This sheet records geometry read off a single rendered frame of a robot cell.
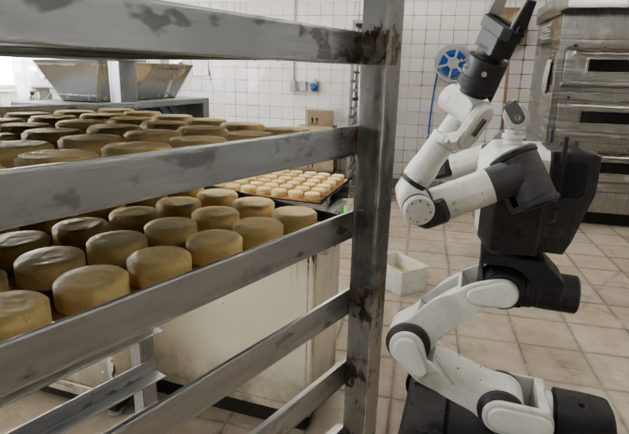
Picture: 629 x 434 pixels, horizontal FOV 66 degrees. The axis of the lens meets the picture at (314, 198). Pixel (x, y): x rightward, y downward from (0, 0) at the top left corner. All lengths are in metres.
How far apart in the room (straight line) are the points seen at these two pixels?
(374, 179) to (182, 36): 0.25
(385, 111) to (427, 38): 5.30
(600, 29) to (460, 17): 1.51
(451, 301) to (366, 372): 1.00
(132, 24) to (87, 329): 0.18
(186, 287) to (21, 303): 0.10
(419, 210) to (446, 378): 0.69
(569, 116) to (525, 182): 3.68
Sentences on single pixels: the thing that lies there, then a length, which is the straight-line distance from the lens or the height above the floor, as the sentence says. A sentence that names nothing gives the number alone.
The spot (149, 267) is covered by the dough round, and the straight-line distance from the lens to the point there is 0.39.
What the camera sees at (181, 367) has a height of 0.17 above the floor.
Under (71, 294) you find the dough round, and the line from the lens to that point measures 0.37.
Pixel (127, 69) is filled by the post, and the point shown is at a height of 1.29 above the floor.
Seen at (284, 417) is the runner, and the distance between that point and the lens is 0.52.
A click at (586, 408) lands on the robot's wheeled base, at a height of 0.34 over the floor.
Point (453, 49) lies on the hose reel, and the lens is 5.74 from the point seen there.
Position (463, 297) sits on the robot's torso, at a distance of 1.54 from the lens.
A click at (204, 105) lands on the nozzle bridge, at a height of 1.15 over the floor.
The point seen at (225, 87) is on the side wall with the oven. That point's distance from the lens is 6.25.
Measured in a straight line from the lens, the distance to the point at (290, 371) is 1.84.
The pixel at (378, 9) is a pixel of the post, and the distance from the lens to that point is 0.49.
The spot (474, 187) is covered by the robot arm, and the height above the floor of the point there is 1.04.
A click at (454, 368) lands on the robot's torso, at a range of 1.70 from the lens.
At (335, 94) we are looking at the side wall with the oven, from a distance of 5.86.
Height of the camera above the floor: 1.30
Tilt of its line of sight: 14 degrees down
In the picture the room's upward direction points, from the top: 2 degrees clockwise
